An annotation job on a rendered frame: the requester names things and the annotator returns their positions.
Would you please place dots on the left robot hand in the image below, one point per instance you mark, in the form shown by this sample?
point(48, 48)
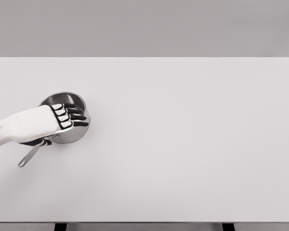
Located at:
point(37, 122)

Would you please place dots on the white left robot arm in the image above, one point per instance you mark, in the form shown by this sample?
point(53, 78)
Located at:
point(1, 131)

